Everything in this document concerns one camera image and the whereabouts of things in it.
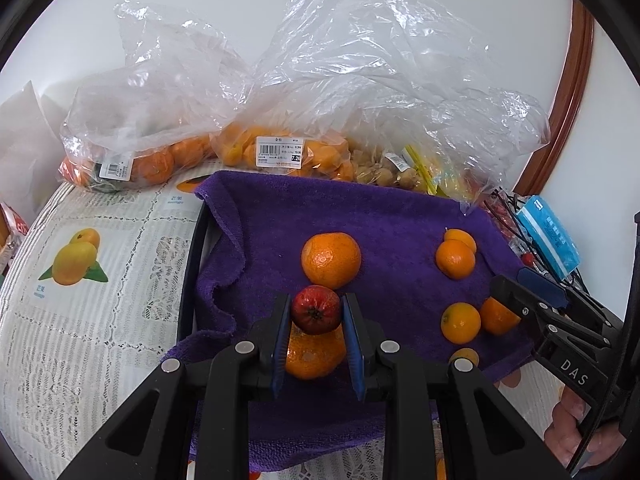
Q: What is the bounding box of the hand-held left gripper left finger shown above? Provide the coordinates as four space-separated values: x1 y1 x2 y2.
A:
57 295 292 480

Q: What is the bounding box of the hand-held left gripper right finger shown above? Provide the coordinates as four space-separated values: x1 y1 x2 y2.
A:
342 294 571 480

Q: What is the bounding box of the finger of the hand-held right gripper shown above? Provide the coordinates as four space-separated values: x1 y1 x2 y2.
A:
517 266 621 328
491 275 576 351

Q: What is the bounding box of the large orange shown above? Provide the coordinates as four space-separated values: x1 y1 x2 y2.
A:
480 297 522 337
284 324 347 381

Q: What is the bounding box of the small orange kumquat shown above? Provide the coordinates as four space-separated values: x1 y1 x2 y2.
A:
444 228 478 252
449 348 480 368
441 302 482 345
435 239 476 281

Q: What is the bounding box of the person's right hand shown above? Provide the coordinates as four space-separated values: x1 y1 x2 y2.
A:
544 389 628 468

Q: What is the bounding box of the blue tissue pack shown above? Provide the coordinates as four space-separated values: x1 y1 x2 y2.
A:
515 195 583 279

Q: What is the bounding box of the clear bag of red hawthorns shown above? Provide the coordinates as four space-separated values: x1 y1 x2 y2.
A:
480 185 526 261

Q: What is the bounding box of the orange mandarin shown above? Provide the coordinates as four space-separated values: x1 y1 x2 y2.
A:
301 231 362 291

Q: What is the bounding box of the purple towel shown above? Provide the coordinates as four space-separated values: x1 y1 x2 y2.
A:
160 170 536 473

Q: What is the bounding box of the clear bag of tan berries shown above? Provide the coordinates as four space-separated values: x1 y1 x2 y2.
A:
350 150 441 196

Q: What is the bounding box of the clear bag of kumquats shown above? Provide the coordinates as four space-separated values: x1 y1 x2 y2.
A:
210 0 551 211

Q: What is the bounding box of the clear bag of mandarins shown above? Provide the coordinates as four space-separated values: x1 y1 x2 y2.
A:
57 2 256 196

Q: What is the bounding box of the red packet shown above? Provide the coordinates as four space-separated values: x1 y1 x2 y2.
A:
0 202 31 273

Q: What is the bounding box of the white plastic bag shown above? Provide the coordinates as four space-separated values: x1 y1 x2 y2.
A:
0 80 68 226

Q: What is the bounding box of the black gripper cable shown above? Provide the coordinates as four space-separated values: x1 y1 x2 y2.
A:
572 400 613 476

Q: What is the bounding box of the brown wooden door frame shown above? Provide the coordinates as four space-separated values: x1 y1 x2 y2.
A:
510 0 596 201

